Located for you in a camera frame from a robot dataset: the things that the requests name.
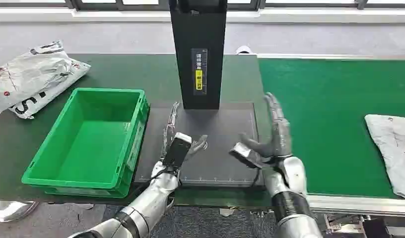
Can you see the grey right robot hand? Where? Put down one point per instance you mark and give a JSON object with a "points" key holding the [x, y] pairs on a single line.
{"points": [[278, 138]]}

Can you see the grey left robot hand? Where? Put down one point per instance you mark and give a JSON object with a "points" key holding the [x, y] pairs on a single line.
{"points": [[169, 131]]}

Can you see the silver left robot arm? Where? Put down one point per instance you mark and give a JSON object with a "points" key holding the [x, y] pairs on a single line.
{"points": [[150, 201]]}

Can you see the green conveyor belt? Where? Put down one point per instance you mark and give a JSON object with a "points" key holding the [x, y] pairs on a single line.
{"points": [[321, 115]]}

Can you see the black scale platform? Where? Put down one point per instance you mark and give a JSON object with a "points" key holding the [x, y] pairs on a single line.
{"points": [[222, 131]]}

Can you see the black scanner column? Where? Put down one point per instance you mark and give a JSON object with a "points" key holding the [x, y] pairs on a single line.
{"points": [[189, 82]]}

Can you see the green plastic crate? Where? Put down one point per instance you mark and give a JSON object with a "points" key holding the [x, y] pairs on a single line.
{"points": [[90, 144]]}

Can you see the white paper scrap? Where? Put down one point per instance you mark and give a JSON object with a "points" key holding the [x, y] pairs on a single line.
{"points": [[227, 212]]}

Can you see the small white rounded object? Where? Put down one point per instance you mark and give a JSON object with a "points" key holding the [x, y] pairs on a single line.
{"points": [[244, 50]]}

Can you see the flat grey parcel red print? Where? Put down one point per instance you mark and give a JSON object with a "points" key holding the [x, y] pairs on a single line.
{"points": [[393, 151]]}

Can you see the white parcel bag black print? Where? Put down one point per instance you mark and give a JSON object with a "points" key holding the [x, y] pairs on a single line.
{"points": [[57, 88]]}

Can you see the black box under conveyor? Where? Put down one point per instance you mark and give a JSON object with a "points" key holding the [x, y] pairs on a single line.
{"points": [[375, 229]]}

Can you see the crumpled grey parcel bag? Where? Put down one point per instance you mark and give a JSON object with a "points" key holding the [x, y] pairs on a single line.
{"points": [[31, 72]]}

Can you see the white bag on floor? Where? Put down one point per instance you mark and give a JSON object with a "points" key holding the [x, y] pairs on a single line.
{"points": [[11, 210]]}

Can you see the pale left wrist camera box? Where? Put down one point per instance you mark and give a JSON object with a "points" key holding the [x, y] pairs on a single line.
{"points": [[177, 149]]}

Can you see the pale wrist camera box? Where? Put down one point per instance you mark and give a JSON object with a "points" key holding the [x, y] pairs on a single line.
{"points": [[246, 154], [177, 149]]}

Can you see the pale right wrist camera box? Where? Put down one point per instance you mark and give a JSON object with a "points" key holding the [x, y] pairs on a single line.
{"points": [[246, 154]]}

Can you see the black window frame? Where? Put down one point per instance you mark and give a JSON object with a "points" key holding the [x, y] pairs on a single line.
{"points": [[71, 4]]}

